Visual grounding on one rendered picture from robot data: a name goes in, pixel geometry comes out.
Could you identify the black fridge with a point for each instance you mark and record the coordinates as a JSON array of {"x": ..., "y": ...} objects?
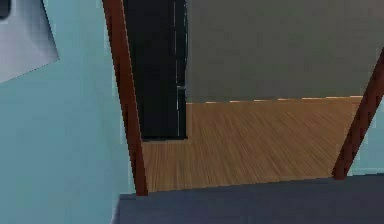
[{"x": 155, "y": 70}]

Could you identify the brown wooden door frame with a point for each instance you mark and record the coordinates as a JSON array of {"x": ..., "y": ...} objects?
[{"x": 125, "y": 86}]

